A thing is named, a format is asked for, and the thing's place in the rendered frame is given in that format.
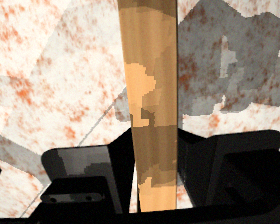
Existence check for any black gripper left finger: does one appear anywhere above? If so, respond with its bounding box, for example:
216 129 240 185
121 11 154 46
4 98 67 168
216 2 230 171
41 127 135 214

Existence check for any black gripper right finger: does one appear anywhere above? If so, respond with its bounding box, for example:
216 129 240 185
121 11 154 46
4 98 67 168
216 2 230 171
177 128 280 208

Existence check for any wooden plank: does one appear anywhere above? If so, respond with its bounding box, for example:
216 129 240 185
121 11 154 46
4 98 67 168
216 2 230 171
117 0 179 212

